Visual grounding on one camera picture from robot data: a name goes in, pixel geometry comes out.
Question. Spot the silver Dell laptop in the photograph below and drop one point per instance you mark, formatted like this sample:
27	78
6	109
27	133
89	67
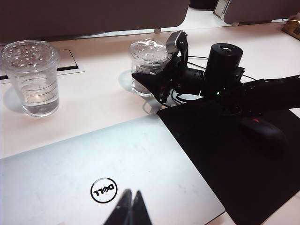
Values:
70	164

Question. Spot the brown desk divider white edge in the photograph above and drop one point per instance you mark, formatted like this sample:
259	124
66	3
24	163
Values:
257	9

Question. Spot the black computer mouse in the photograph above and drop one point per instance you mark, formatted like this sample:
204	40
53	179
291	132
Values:
262	133

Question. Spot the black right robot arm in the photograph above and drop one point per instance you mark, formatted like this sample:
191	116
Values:
222	61

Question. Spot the wide brown desk divider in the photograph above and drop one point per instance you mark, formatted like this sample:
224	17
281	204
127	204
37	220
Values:
93	16

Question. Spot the short clear plastic cup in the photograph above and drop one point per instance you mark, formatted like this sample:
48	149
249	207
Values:
35	89

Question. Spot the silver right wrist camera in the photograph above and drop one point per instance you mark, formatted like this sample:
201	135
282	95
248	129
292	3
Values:
173	43

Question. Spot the clear plastic cup white label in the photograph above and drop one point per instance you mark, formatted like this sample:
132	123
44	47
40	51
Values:
145	54

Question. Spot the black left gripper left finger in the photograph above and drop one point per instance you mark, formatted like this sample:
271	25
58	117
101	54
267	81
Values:
122	208

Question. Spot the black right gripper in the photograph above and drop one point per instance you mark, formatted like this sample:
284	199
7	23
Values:
185	79

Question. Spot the yellow cardboard box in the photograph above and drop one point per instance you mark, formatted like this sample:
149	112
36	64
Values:
293	28

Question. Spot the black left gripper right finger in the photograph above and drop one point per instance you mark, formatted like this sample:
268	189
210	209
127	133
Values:
140	211

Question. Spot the black mouse pad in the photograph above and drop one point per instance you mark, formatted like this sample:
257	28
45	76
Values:
211	152

